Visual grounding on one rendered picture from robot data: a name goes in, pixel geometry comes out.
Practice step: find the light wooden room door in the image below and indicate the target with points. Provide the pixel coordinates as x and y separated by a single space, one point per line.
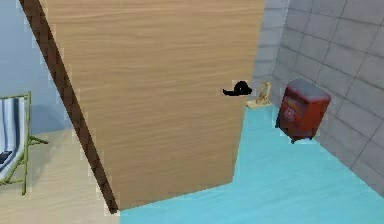
156 100

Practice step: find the red cabinet with grey top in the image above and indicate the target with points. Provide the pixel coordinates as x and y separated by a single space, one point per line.
301 111

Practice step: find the striped deck chair green frame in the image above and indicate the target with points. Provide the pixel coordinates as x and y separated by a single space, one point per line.
11 133

